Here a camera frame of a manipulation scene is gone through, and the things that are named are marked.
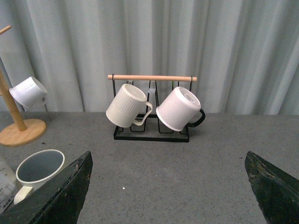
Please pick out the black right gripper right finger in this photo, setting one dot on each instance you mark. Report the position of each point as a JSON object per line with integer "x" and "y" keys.
{"x": 276, "y": 192}

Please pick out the cream ribbed mug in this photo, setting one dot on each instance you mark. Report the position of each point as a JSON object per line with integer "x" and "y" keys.
{"x": 126, "y": 105}
{"x": 36, "y": 170}

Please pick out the cream ribbed mug on rack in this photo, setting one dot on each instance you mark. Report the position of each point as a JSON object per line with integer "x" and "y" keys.
{"x": 126, "y": 105}

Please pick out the wooden mug tree stand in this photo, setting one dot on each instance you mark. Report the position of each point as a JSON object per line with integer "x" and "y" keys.
{"x": 21, "y": 132}

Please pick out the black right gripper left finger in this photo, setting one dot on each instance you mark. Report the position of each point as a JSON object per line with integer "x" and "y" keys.
{"x": 58, "y": 201}

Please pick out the black wire mug rack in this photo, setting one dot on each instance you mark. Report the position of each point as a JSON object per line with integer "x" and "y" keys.
{"x": 152, "y": 129}

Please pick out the blue white milk carton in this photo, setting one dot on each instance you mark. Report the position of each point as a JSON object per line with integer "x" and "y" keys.
{"x": 9, "y": 185}

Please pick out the white mug with black handle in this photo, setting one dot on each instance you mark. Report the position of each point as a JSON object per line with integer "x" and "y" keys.
{"x": 181, "y": 108}

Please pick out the white mug on tree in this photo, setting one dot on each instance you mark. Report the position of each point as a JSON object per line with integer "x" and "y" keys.
{"x": 29, "y": 93}

